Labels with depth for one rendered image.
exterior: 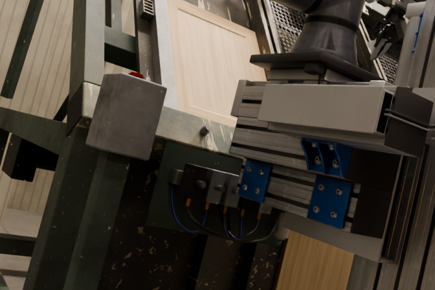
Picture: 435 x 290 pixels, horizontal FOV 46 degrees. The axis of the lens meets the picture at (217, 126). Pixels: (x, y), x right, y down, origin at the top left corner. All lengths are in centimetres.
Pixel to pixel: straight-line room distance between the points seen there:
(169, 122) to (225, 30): 64
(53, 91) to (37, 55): 78
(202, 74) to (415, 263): 98
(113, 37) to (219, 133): 47
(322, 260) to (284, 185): 117
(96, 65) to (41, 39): 236
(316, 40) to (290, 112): 25
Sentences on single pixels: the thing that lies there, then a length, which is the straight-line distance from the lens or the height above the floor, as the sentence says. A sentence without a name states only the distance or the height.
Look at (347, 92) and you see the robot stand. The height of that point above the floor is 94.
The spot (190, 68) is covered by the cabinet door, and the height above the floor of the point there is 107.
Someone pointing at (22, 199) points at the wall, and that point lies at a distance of 455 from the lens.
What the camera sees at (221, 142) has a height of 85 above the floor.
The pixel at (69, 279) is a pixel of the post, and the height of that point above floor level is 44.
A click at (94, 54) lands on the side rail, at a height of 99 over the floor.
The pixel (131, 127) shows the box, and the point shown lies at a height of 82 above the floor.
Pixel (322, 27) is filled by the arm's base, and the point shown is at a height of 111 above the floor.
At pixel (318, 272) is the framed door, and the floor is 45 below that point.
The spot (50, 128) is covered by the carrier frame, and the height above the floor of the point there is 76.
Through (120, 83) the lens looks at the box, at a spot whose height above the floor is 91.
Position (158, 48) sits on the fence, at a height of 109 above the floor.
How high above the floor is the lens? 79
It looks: 4 degrees up
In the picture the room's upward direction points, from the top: 14 degrees clockwise
